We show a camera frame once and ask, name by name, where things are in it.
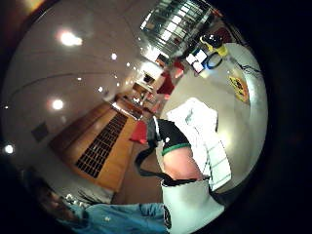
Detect wooden panel with black grille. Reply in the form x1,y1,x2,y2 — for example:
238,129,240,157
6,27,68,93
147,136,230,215
48,101,139,193

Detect yellow packet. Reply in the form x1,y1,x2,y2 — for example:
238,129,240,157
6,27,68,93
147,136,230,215
228,75,251,104

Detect black bowl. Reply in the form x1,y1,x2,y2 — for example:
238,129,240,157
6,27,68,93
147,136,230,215
200,32,224,49

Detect white striped cloth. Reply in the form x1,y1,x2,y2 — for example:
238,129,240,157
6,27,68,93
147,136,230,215
165,97,232,193

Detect white boxes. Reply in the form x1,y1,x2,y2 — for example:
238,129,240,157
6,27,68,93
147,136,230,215
184,48,209,74

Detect large glass window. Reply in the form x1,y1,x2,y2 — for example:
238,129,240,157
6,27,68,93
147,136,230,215
139,0,214,57

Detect black cable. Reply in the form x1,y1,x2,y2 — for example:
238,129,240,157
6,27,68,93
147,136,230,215
236,61,262,77

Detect person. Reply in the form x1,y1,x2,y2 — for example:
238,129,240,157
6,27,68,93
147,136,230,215
23,169,170,234

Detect group of ceiling spot lamps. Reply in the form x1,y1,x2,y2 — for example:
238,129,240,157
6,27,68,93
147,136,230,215
1,28,131,156

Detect yellow container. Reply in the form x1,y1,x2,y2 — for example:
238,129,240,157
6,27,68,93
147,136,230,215
216,45,229,58

